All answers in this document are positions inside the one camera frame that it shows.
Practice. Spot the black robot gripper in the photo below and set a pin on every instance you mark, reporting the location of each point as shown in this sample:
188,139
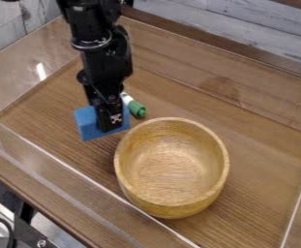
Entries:
107,66

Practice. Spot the green white marker pen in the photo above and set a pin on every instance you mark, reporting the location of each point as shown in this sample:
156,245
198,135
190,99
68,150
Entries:
136,108

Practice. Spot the black metal table frame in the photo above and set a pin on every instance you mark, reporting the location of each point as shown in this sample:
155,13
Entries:
24,232

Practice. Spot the brown wooden bowl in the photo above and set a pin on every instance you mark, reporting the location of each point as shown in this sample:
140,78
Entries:
172,166

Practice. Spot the blue foam block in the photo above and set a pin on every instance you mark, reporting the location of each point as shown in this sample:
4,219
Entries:
86,120

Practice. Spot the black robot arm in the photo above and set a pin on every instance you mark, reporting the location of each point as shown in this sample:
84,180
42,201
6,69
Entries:
99,13

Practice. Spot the clear acrylic tray wall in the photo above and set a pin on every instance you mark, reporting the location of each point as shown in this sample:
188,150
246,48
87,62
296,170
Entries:
239,90

